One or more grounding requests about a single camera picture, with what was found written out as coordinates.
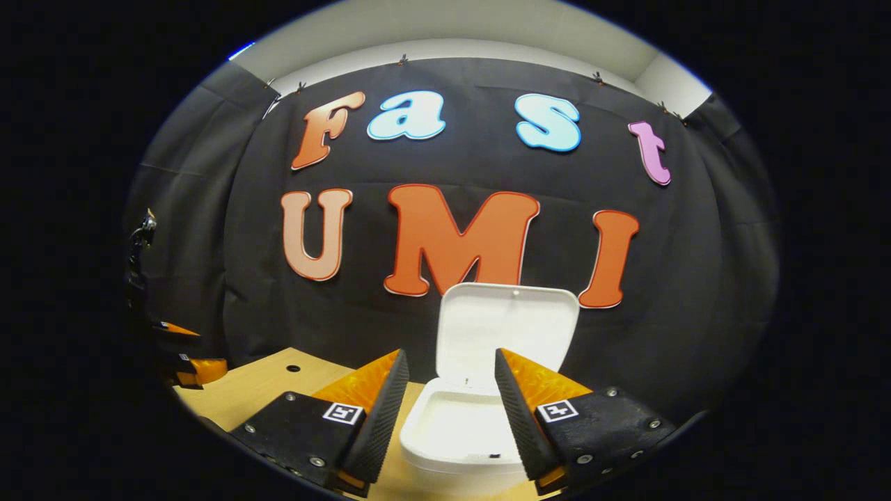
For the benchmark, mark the white garbage bin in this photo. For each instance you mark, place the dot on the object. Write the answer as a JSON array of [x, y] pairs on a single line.
[[508, 327]]

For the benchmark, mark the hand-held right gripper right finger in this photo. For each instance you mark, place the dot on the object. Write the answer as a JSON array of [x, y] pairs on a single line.
[[522, 424]]

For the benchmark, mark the wooden desktop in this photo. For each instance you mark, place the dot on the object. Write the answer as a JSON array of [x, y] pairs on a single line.
[[278, 386]]

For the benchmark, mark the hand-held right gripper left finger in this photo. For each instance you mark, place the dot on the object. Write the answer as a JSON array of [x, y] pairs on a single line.
[[379, 424]]

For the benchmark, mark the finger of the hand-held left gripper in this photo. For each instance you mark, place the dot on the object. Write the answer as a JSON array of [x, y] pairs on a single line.
[[205, 370], [177, 329]]

